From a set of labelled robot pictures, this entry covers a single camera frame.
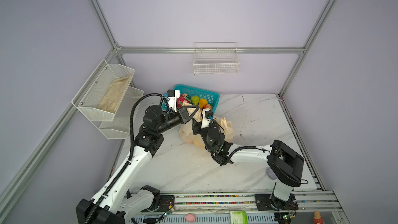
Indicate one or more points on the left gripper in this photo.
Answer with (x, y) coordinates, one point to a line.
(182, 113)

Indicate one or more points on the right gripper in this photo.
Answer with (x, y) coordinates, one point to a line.
(197, 126)

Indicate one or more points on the beige plastic bag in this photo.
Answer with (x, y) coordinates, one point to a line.
(186, 131)

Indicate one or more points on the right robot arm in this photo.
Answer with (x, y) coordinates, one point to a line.
(284, 162)

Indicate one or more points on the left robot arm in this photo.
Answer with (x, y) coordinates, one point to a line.
(109, 205)

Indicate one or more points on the orange mango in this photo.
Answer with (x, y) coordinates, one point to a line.
(202, 103)

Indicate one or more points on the green pear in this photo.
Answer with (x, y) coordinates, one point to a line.
(195, 100)

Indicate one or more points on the teal plastic basket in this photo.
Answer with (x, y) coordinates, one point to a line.
(212, 97)

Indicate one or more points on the red dragon fruit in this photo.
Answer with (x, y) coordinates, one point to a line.
(183, 98)

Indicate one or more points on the grey sponge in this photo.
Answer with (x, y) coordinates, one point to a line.
(271, 174)

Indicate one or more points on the white mesh lower shelf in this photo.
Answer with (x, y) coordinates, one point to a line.
(119, 128)

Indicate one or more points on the white mesh shelf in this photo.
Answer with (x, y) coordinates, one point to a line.
(88, 98)
(119, 128)

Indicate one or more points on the beige cloth in shelf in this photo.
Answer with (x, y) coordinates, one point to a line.
(114, 94)

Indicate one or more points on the green box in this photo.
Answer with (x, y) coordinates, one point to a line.
(238, 217)

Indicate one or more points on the pink pig toy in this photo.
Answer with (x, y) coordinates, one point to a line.
(191, 218)

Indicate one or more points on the white mesh upper shelf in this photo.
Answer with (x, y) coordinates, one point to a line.
(88, 98)

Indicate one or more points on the white wire wall basket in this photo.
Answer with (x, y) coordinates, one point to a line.
(215, 58)

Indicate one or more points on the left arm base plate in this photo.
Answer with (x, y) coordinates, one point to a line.
(163, 203)

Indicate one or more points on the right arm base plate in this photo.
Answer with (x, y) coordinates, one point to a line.
(268, 202)

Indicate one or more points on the aluminium front rail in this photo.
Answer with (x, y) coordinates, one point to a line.
(217, 206)

